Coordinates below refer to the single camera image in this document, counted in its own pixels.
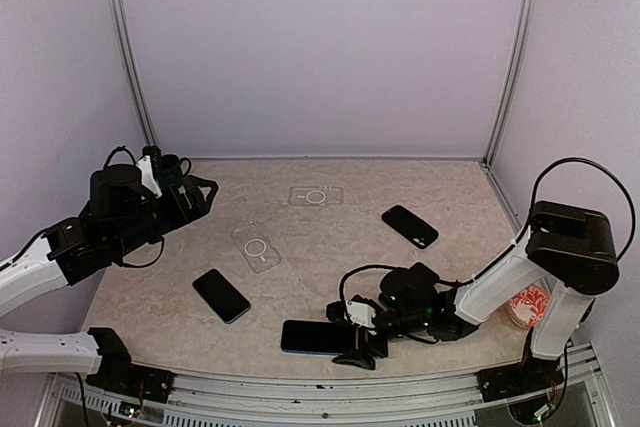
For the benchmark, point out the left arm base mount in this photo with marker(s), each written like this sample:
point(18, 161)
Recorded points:
point(145, 384)

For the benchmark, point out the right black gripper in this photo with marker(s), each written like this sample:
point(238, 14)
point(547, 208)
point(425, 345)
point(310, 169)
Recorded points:
point(357, 357)

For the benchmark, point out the right aluminium frame post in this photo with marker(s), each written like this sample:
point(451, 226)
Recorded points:
point(517, 55)

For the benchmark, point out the front aluminium rail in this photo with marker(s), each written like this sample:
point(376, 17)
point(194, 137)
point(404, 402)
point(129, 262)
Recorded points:
point(578, 396)

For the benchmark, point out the teal-edged smartphone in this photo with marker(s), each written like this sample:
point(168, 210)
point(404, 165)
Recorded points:
point(222, 297)

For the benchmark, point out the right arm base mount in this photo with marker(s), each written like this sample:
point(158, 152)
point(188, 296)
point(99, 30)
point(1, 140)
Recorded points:
point(527, 375)

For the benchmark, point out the black phone case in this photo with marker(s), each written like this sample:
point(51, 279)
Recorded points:
point(411, 227)

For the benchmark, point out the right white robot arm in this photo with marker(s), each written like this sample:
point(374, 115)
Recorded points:
point(571, 244)

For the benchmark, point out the blue smartphone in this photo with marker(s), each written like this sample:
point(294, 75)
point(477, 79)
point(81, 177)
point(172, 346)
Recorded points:
point(317, 338)

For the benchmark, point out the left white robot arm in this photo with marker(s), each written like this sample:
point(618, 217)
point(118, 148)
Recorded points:
point(130, 205)

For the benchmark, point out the dark green mug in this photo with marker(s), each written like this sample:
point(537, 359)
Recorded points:
point(172, 170)

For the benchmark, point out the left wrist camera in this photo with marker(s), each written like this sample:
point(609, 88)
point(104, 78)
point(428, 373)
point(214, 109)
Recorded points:
point(149, 165)

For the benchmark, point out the clear magsafe phone case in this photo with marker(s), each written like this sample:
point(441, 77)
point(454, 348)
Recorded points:
point(256, 247)

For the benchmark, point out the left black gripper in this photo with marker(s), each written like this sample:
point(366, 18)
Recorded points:
point(198, 207)

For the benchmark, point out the left aluminium frame post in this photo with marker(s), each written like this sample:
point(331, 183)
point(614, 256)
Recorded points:
point(131, 71)

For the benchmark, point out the clear camera-cutout phone case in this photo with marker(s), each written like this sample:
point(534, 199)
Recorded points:
point(315, 196)

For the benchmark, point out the red white patterned bowl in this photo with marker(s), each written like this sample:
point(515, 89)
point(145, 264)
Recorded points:
point(528, 306)

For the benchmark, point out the aluminium frame post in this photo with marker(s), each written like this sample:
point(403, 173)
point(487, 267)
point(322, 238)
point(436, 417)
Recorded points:
point(517, 55)
point(131, 71)

